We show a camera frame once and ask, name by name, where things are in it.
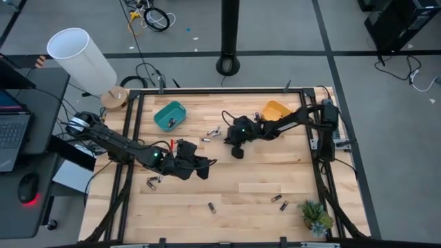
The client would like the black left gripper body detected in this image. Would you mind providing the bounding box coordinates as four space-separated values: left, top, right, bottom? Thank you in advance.
161 154 212 181

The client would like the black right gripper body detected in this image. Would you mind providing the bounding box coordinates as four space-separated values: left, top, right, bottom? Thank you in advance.
223 116 247 160

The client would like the yellow plastic bin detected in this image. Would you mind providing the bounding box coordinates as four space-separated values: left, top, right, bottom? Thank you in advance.
261 99 294 122

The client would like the teal plastic bin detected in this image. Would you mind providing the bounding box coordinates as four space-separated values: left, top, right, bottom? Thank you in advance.
153 100 187 133

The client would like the potted succulent plant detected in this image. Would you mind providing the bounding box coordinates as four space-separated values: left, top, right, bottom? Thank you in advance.
298 199 334 238

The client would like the grey flat box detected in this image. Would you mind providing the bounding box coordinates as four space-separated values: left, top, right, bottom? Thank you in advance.
52 159 88 194

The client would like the black slanted panel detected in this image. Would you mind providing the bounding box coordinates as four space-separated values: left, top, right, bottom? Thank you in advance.
47 135 98 172

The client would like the white lamp with wooden base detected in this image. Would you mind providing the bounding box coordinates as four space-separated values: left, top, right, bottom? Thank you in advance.
45 27 130 112

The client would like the black desk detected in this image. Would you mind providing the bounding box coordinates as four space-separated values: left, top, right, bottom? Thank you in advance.
0 67 72 240

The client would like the black computer mouse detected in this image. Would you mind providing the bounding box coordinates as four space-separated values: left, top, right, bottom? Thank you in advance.
17 172 41 205

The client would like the dark laptop computer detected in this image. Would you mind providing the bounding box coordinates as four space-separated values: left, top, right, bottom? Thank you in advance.
0 88 34 173

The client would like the black desk monitor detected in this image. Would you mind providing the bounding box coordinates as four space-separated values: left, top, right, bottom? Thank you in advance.
0 54 37 91

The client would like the black equipment cabinet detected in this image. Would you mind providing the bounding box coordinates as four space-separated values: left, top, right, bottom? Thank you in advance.
356 0 441 54

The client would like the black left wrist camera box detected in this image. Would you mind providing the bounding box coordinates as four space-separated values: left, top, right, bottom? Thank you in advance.
176 140 198 160

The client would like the thick black cable coil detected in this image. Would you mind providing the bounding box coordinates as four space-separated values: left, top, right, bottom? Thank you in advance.
119 74 150 90

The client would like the black floor tower post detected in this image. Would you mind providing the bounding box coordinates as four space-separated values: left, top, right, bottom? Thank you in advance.
216 0 241 77

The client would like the long black floor cable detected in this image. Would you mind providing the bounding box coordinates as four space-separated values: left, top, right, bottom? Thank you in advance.
118 0 154 87

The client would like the black coiled floor cable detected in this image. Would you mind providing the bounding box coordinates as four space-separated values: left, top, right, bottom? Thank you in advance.
142 6 172 33

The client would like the yellow floor cable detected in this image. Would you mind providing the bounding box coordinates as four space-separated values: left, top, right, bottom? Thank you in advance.
126 9 144 37

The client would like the black looped floor cable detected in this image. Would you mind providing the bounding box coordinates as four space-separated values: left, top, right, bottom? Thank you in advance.
373 54 423 82

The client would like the white adapter cable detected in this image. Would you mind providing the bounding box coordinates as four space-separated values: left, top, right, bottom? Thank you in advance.
409 68 441 93

